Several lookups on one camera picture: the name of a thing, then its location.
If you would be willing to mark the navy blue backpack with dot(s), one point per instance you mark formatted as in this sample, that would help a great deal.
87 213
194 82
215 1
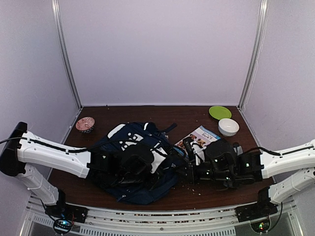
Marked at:
126 134

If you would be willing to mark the aluminium frame post right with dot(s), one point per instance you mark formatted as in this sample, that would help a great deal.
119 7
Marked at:
257 46

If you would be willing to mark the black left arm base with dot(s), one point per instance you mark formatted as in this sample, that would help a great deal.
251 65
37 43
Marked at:
66 211

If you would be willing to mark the aluminium frame post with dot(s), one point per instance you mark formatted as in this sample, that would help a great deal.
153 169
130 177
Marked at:
257 46
65 57

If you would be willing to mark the dog picture book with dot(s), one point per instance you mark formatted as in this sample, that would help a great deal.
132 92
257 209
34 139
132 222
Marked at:
202 136

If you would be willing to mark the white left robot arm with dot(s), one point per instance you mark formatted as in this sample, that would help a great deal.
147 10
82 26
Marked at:
23 149

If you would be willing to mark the aluminium front rail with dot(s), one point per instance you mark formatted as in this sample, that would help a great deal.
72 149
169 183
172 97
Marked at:
219 221

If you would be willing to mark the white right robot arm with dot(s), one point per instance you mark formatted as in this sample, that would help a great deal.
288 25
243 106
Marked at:
257 164

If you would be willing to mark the green plate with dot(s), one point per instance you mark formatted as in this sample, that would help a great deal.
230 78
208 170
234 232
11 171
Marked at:
219 112

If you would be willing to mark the orange patterned bowl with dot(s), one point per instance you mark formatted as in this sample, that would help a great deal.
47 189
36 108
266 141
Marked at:
85 125

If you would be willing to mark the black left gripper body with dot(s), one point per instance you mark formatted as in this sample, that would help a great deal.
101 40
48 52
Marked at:
131 178

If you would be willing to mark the aluminium frame post left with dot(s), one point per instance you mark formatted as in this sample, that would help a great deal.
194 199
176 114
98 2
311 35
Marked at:
65 57

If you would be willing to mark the white bowl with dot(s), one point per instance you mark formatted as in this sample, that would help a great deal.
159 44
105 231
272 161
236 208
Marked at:
228 127

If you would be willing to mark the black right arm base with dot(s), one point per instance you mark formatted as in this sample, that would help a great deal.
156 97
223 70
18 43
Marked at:
262 208

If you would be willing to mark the grey pencil case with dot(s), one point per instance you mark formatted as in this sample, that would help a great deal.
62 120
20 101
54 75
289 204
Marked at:
237 148

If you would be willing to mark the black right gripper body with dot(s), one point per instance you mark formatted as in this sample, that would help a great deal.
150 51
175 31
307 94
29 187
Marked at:
224 175

